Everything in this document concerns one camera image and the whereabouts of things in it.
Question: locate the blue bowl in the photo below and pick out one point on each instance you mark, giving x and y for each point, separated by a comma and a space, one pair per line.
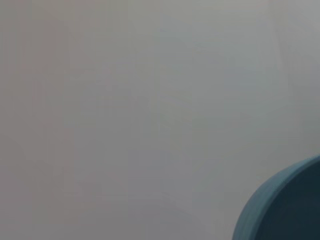
287, 212

